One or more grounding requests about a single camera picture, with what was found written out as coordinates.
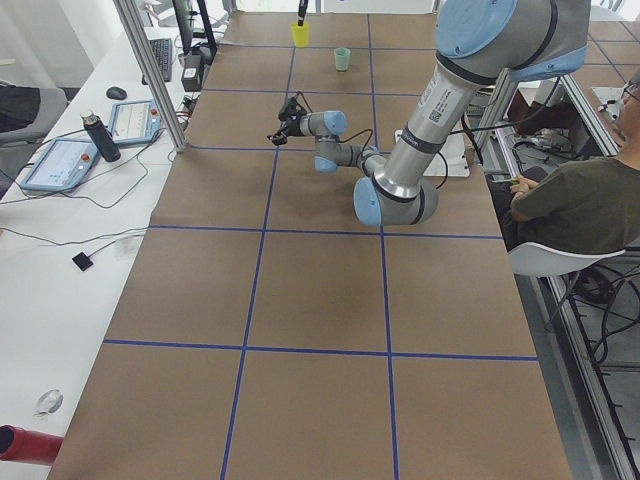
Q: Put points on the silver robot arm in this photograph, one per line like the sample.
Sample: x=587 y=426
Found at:
x=475 y=42

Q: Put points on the yellow plastic cup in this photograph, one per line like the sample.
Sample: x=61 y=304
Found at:
x=300 y=34

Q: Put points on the black water bottle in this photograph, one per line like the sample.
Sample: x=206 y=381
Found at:
x=100 y=136

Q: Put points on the aluminium frame post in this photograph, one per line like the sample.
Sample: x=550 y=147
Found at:
x=135 y=32

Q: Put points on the near blue teach pendant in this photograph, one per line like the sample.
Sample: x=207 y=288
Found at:
x=63 y=165

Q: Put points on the pale green plastic cup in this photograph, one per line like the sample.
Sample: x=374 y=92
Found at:
x=342 y=57

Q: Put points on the clear tape roll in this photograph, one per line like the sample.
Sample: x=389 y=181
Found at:
x=49 y=402

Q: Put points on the black computer mouse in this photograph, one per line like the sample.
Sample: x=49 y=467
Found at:
x=116 y=93

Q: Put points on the black box with label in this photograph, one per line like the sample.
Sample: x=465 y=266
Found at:
x=191 y=77

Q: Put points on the white chair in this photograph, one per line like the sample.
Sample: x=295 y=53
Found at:
x=537 y=260

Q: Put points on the black monitor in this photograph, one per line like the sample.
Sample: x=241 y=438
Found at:
x=184 y=14

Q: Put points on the far blue teach pendant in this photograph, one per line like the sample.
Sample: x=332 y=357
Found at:
x=134 y=122

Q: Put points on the person in dark shirt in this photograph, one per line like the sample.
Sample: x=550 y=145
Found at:
x=584 y=207

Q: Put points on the small black puck device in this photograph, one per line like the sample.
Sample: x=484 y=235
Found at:
x=82 y=261

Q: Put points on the blue teach pendant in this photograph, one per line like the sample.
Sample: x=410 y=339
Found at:
x=134 y=122
x=63 y=165

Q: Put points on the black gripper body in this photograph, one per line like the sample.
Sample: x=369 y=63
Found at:
x=293 y=127

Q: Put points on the black keyboard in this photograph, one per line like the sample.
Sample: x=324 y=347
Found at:
x=162 y=50

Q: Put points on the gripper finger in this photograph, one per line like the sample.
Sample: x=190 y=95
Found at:
x=279 y=138
x=301 y=13

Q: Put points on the red cylinder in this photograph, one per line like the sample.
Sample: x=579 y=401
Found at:
x=27 y=446

